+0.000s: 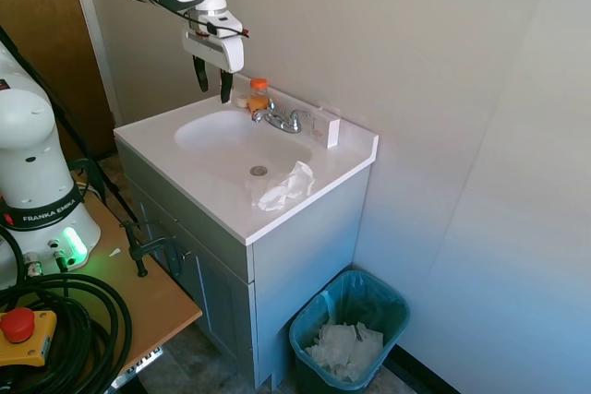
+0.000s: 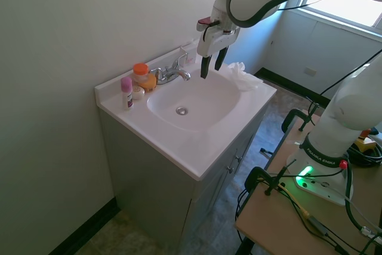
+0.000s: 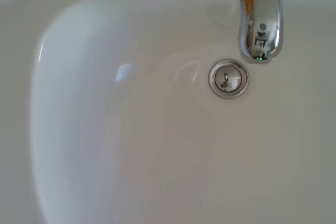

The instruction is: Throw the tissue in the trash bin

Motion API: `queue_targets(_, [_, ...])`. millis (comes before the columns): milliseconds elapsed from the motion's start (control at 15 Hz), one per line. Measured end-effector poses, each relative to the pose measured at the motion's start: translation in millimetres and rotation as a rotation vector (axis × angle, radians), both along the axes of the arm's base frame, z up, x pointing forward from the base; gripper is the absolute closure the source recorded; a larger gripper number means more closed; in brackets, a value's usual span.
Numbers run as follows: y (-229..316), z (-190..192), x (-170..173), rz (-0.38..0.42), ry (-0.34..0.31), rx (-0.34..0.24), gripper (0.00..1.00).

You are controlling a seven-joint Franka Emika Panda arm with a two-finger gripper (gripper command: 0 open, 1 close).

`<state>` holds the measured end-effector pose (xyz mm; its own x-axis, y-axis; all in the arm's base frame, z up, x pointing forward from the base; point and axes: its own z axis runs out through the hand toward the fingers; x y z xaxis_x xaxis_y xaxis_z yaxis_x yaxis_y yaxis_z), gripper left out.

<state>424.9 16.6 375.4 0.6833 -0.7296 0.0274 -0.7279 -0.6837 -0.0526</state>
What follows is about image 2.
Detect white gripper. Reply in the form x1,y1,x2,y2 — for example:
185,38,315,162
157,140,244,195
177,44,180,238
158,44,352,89
196,25,241,80

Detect crumpled white tissue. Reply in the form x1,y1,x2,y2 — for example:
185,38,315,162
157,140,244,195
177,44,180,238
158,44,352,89
224,62,264,93

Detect white box with pink print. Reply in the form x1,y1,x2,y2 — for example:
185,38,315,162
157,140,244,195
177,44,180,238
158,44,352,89
179,42,198,65

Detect chrome sink faucet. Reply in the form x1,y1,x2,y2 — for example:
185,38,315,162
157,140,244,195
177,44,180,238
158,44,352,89
150,52,192,85

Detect white vanity sink top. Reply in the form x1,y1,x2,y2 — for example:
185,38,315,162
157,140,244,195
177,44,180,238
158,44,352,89
94,43,278,182

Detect orange cream jar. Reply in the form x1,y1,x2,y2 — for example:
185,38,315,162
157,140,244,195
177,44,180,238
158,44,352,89
137,73,158,93

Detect orange lidded clear jar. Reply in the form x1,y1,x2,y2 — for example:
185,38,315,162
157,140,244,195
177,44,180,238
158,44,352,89
132,63,150,84

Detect small white round jar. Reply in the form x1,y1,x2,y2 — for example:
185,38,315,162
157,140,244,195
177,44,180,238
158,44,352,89
131,86,146,101

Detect pink capped deodorant stick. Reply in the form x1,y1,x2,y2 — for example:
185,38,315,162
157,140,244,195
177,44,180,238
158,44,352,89
120,76,134,112

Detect black C-clamp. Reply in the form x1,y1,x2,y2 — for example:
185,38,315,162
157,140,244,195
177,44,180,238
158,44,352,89
244,159,298,198
281,102,322,134

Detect grey vanity cabinet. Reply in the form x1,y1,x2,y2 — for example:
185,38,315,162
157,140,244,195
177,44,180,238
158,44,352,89
98,99,271,255

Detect wooden robot mounting table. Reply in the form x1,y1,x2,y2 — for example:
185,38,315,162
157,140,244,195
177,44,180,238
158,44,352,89
235,114,382,255

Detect yellow emergency stop box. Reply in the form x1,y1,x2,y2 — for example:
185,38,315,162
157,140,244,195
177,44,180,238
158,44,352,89
352,128,382,160

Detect yellow cable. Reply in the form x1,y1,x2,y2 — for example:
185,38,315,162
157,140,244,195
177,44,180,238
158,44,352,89
255,177,313,222

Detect black cable bundle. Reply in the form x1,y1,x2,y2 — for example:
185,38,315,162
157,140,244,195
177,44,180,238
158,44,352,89
346,141,382,168

